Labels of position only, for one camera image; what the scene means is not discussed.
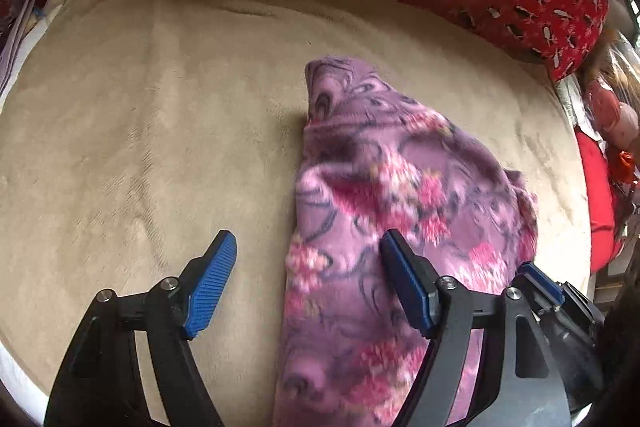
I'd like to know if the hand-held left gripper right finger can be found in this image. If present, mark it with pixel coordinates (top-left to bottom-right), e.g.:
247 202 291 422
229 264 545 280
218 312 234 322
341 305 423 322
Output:
379 229 572 427

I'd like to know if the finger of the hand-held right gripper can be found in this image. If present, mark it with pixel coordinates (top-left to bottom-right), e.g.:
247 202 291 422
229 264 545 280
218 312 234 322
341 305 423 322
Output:
515 261 567 310

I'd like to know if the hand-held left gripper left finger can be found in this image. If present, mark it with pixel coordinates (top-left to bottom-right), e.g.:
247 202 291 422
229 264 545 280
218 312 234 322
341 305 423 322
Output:
45 230 237 427

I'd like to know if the purple pink floral fleece garment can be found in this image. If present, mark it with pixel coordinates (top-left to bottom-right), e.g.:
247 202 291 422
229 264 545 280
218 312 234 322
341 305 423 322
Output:
272 56 540 427

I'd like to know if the person's right forearm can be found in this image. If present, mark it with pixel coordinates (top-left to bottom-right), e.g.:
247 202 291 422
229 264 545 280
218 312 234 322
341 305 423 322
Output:
582 277 640 427

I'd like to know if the red cushion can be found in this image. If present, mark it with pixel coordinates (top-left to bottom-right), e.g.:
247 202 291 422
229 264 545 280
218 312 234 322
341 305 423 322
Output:
574 128 627 274

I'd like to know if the beige fleece blanket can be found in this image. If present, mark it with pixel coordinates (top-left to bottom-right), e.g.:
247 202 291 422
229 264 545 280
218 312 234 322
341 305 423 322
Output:
0 0 596 427

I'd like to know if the plush toy in plastic bag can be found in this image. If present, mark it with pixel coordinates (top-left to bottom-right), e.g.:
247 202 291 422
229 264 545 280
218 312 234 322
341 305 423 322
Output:
577 29 640 190

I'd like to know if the white bed sheet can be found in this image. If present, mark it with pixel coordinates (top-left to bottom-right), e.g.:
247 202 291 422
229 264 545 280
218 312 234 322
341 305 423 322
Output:
0 339 51 425

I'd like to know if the stack of papers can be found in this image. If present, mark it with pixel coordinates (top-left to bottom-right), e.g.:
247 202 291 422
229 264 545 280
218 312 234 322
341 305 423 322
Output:
0 0 53 95

